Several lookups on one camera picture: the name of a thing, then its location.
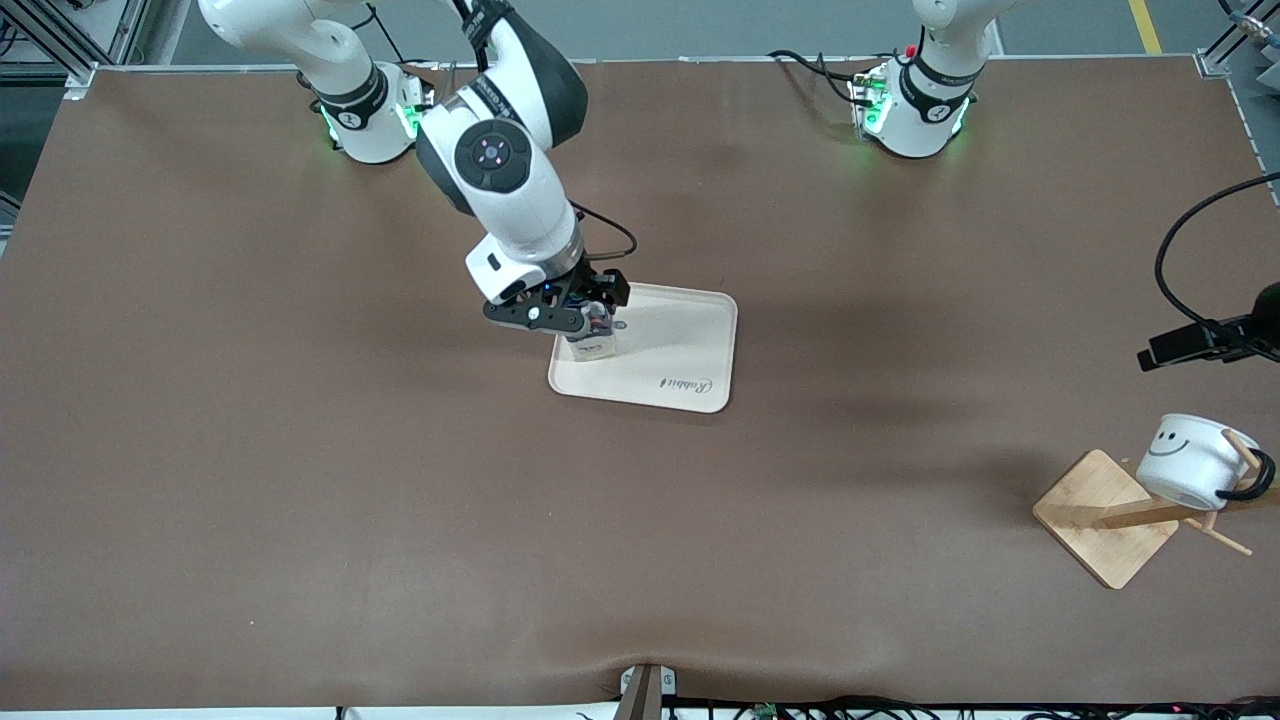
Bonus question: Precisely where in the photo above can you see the blue milk carton green cap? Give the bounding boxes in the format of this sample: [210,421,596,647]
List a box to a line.
[564,304,618,359]

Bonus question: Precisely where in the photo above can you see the white mug black handle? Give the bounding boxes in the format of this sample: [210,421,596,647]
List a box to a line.
[1136,412,1278,512]

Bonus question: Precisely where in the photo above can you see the wooden cup rack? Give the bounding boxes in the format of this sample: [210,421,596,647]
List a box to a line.
[1032,428,1280,591]

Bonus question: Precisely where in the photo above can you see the beige plastic tray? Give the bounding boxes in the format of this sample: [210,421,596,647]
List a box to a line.
[547,281,740,415]

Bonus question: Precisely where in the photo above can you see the aluminium frame profile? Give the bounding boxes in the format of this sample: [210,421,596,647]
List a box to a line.
[1195,0,1280,111]
[0,0,151,99]

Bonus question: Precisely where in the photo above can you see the black left base cables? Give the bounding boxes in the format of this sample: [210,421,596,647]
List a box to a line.
[767,47,881,113]

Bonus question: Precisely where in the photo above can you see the black right base cable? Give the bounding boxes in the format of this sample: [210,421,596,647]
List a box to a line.
[350,0,443,73]

